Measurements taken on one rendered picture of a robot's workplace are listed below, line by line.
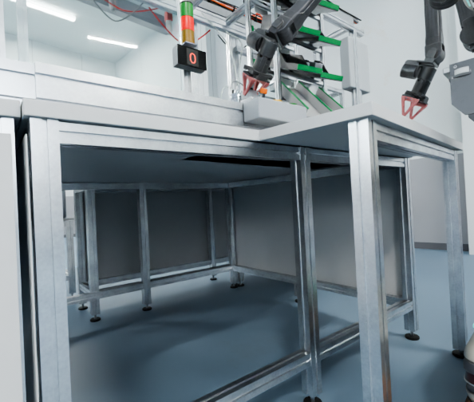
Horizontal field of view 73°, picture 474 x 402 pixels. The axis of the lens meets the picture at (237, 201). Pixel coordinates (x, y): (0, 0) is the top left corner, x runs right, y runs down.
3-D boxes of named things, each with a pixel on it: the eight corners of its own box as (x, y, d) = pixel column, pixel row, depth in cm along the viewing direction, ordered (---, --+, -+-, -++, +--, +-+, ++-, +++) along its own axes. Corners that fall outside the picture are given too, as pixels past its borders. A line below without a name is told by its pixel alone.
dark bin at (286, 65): (321, 74, 135) (325, 56, 133) (297, 69, 129) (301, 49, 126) (283, 70, 158) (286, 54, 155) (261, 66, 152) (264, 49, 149)
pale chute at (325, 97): (348, 124, 143) (353, 116, 140) (325, 122, 137) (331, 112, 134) (315, 95, 161) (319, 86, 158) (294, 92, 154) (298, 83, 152)
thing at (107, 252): (322, 264, 324) (317, 179, 325) (91, 323, 188) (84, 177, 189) (294, 260, 354) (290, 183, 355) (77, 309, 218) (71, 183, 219)
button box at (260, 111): (307, 125, 103) (306, 106, 103) (259, 116, 90) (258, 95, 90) (291, 130, 109) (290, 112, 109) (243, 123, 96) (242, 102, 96)
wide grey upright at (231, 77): (244, 178, 258) (235, 7, 259) (235, 178, 252) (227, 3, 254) (241, 179, 261) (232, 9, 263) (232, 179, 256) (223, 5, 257)
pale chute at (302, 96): (327, 120, 134) (333, 111, 131) (303, 118, 128) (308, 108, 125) (295, 89, 151) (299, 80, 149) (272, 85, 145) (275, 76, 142)
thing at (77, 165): (412, 157, 148) (412, 151, 148) (23, 114, 55) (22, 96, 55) (229, 183, 258) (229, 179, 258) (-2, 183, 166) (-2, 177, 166)
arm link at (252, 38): (284, 18, 108) (293, 37, 115) (264, 9, 114) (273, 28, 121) (260, 46, 109) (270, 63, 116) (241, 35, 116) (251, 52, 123)
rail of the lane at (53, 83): (319, 144, 118) (317, 116, 118) (37, 112, 63) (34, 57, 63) (307, 147, 122) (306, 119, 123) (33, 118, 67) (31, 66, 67)
